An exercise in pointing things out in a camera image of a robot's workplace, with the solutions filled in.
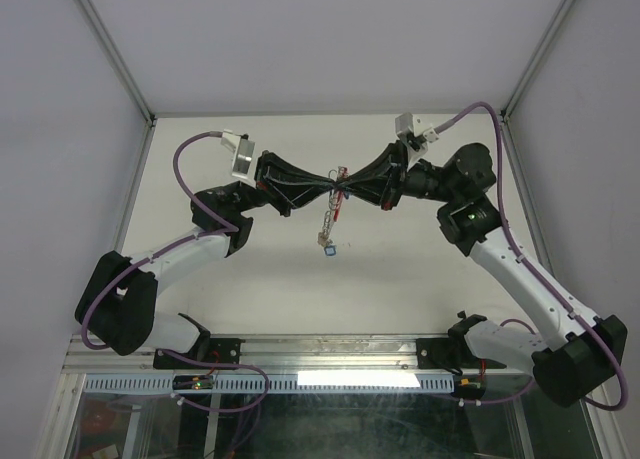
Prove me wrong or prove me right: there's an aluminium mounting rail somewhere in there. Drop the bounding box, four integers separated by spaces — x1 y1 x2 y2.
62 332 599 380

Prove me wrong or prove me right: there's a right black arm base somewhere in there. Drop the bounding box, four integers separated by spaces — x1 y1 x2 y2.
415 336 506 375

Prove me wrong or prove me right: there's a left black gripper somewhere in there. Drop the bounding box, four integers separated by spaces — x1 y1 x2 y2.
227 151 336 218

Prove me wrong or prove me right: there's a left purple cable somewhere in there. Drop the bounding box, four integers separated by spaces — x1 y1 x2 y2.
79 131 271 420

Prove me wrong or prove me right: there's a purple cable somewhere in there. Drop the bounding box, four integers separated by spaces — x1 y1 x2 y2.
79 131 271 420
429 101 630 411

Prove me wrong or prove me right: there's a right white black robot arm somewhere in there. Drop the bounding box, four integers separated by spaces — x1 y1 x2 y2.
336 141 627 407

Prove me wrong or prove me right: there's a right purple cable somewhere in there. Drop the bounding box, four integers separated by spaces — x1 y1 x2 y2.
429 101 630 411

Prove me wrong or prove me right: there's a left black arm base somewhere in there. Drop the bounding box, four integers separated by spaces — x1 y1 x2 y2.
153 336 243 370

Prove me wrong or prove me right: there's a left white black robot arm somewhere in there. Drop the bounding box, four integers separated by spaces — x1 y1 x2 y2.
75 153 335 368

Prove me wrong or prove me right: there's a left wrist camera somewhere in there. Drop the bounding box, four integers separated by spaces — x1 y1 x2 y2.
220 130 255 181

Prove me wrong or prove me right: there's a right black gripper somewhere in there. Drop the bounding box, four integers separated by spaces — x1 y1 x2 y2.
336 140 460 212

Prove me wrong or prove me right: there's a grey slotted cable duct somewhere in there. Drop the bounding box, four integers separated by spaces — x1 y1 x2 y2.
84 371 455 395

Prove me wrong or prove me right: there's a metal key holder red handle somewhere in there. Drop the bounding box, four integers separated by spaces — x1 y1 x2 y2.
317 189 349 257

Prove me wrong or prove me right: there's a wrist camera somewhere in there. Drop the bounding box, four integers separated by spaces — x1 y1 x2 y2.
395 113 439 169
220 130 255 181

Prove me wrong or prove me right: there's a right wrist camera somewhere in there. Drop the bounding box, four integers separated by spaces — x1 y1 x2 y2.
395 113 439 169

